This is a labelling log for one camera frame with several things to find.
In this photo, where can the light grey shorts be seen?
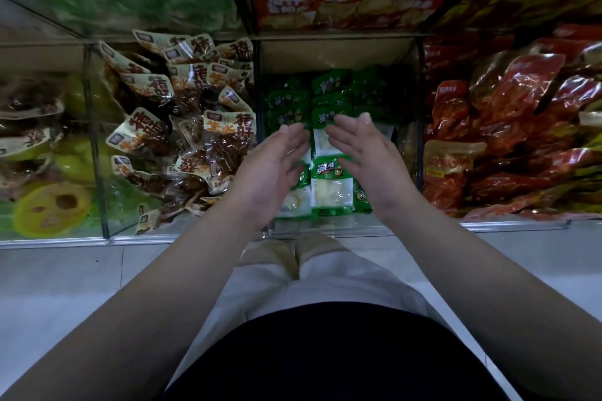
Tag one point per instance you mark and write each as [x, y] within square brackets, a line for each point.
[320, 279]

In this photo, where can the person's right hand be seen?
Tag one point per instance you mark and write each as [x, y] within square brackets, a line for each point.
[376, 166]

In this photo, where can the pile of jelly cups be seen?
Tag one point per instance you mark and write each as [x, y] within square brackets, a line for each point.
[47, 203]

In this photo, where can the pile of green bamboo packets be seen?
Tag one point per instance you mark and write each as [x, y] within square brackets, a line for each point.
[329, 189]

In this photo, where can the pile of brown snack packets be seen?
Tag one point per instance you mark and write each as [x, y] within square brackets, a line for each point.
[183, 133]

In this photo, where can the black shirt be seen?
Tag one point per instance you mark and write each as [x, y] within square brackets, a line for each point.
[339, 358]

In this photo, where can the person's right forearm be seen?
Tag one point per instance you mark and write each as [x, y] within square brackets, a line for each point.
[498, 311]

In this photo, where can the pile of glossy red snacks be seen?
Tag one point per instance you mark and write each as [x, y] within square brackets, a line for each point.
[517, 123]

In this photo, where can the person's left forearm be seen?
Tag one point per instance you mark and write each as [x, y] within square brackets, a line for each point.
[141, 321]

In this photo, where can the person's left hand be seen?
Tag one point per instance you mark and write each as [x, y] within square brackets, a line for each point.
[268, 175]

